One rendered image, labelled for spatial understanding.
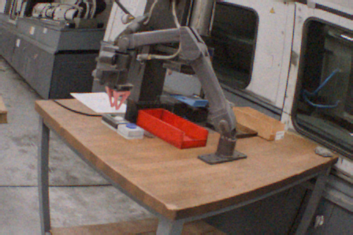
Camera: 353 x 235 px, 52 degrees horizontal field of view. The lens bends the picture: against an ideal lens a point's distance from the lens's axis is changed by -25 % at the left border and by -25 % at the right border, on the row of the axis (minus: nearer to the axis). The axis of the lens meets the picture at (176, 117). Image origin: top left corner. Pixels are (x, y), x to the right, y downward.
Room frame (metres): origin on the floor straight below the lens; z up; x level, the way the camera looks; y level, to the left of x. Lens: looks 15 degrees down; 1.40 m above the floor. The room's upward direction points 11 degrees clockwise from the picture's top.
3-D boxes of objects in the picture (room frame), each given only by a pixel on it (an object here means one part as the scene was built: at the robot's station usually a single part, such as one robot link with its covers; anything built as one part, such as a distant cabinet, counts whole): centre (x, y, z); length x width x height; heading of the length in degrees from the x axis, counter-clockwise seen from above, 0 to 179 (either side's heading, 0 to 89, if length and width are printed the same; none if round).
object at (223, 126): (1.52, -0.17, 1.00); 0.09 x 0.06 x 0.06; 162
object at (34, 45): (6.96, 2.91, 0.49); 5.51 x 1.02 x 0.97; 41
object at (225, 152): (1.52, -0.18, 0.94); 0.20 x 0.07 x 0.08; 134
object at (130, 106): (1.74, 0.16, 0.95); 0.06 x 0.03 x 0.09; 134
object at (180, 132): (1.66, 0.01, 0.93); 0.25 x 0.12 x 0.06; 44
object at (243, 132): (1.87, -0.24, 0.91); 0.17 x 0.16 x 0.02; 134
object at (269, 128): (1.97, -0.36, 0.93); 0.25 x 0.13 x 0.08; 44
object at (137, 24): (2.03, 0.27, 1.25); 0.19 x 0.07 x 0.19; 134
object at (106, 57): (1.66, 0.26, 1.18); 0.12 x 0.09 x 0.12; 72
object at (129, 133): (1.57, 0.15, 0.90); 0.07 x 0.07 x 0.06; 44
